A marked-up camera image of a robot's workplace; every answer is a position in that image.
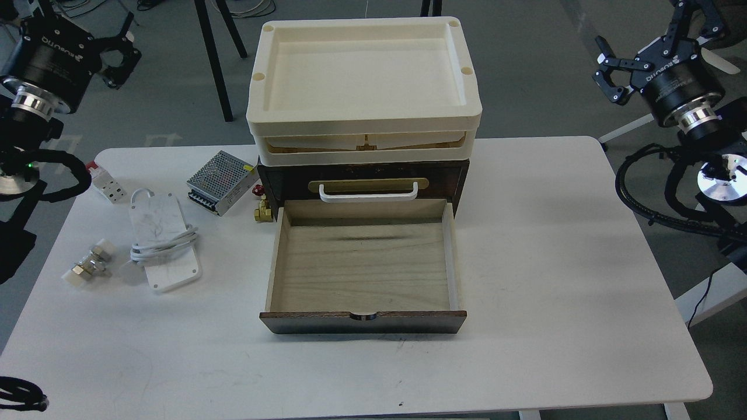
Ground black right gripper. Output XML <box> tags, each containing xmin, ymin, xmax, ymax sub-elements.
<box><xmin>592</xmin><ymin>0</ymin><xmax>731</xmax><ymax>128</ymax></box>

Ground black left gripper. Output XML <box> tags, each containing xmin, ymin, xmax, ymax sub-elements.
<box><xmin>2</xmin><ymin>12</ymin><xmax>142</xmax><ymax>115</ymax></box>

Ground white charger with cable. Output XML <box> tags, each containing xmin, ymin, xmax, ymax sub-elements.
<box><xmin>120</xmin><ymin>188</ymin><xmax>202</xmax><ymax>293</ymax></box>

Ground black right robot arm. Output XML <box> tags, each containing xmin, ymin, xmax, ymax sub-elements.
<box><xmin>593</xmin><ymin>1</ymin><xmax>746</xmax><ymax>270</ymax></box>

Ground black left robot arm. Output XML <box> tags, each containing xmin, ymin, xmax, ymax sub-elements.
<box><xmin>1</xmin><ymin>2</ymin><xmax>141</xmax><ymax>282</ymax></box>

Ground white red circuit breaker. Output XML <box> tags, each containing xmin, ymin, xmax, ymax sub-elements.
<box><xmin>85</xmin><ymin>160</ymin><xmax>128</xmax><ymax>203</ymax></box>

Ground metal mesh power supply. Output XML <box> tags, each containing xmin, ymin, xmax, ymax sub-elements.
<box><xmin>187</xmin><ymin>150</ymin><xmax>260</xmax><ymax>216</ymax></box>

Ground metal pipe fitting white caps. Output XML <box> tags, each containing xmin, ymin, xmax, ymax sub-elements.
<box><xmin>61</xmin><ymin>239</ymin><xmax>117</xmax><ymax>287</ymax></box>

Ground cream plastic stacked tray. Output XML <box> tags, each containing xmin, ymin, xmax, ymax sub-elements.
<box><xmin>246</xmin><ymin>16</ymin><xmax>482</xmax><ymax>166</ymax></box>

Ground open wooden drawer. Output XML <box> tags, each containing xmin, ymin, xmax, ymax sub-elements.
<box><xmin>259</xmin><ymin>198</ymin><xmax>467</xmax><ymax>334</ymax></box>

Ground brass valve red handle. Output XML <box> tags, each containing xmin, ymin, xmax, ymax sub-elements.
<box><xmin>252</xmin><ymin>184</ymin><xmax>274</xmax><ymax>222</ymax></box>

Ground white cabinet handle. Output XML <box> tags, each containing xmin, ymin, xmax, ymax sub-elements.
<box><xmin>318</xmin><ymin>181</ymin><xmax>419</xmax><ymax>203</ymax></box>

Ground black cable bottom left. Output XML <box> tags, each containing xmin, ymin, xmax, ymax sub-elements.
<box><xmin>0</xmin><ymin>376</ymin><xmax>50</xmax><ymax>412</ymax></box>

